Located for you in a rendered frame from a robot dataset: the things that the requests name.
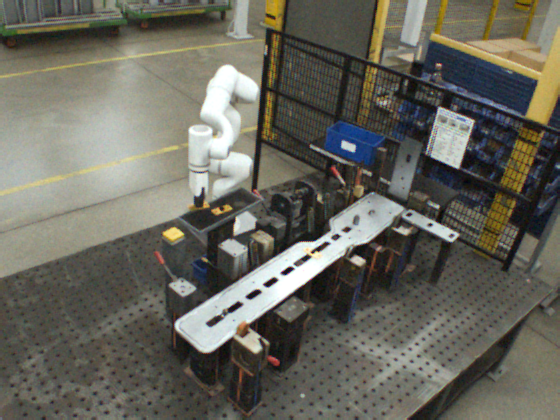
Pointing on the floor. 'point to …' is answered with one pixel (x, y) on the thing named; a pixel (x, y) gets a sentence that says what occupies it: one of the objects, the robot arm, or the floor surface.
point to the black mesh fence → (399, 138)
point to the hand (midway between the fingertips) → (198, 201)
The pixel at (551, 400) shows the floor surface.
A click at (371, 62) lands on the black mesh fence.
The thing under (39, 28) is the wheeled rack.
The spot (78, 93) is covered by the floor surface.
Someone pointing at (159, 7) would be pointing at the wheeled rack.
